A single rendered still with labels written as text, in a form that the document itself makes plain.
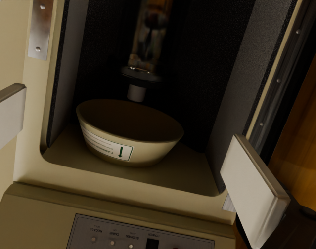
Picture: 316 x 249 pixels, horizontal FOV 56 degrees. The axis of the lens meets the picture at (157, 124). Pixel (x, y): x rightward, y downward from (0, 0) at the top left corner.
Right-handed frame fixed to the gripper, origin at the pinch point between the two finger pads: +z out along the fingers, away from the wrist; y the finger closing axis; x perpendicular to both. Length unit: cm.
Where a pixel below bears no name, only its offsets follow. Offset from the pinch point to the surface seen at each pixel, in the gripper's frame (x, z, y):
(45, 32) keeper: 2.0, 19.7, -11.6
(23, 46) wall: -9, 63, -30
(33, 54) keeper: -0.7, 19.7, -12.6
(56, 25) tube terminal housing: 2.8, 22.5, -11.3
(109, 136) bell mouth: -9.6, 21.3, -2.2
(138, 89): -4.2, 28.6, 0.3
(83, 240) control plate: -21.4, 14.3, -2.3
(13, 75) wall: -17, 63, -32
